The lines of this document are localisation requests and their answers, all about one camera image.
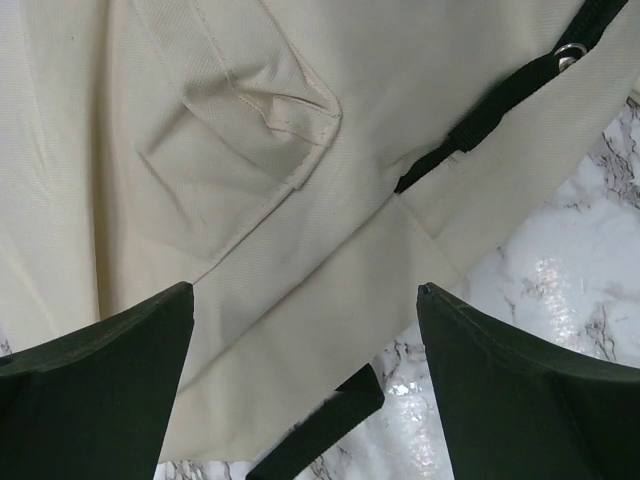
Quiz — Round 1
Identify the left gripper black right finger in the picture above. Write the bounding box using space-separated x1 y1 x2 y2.
417 283 639 479

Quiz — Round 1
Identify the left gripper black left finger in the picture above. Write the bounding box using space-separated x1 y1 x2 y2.
1 282 194 479

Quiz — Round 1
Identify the beige canvas student bag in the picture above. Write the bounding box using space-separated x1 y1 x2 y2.
1 1 639 461

